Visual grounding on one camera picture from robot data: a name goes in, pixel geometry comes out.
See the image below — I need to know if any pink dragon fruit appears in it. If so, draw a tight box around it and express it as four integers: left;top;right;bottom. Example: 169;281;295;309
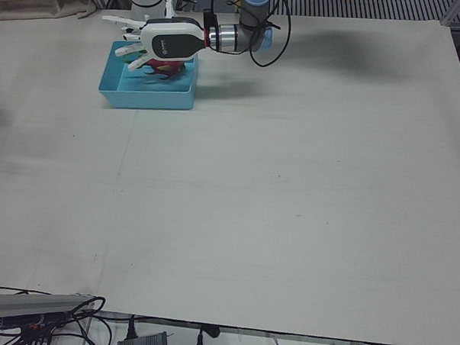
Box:
123;47;187;83

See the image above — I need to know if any beige cloth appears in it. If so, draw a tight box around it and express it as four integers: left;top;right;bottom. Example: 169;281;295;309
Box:
0;0;98;24

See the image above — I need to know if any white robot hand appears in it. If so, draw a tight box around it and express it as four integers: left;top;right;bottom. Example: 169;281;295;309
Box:
101;11;211;73

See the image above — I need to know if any black cable bundle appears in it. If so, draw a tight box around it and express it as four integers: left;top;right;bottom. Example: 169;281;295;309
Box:
0;280;112;345

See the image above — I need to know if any black slatted grille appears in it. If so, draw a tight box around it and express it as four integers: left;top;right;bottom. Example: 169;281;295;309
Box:
272;0;460;28

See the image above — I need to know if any aluminium profile rail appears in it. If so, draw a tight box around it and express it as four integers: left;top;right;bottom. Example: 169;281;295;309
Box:
0;289;98;317

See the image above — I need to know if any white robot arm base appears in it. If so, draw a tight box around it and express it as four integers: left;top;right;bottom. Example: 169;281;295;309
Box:
130;0;177;23

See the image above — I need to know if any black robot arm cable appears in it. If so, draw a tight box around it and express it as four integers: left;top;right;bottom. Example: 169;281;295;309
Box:
209;0;293;70

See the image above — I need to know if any blue plastic bin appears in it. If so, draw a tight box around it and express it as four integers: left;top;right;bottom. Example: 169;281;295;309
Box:
95;37;202;114

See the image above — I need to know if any grey power box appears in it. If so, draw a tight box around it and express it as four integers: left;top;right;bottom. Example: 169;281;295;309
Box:
117;330;169;345

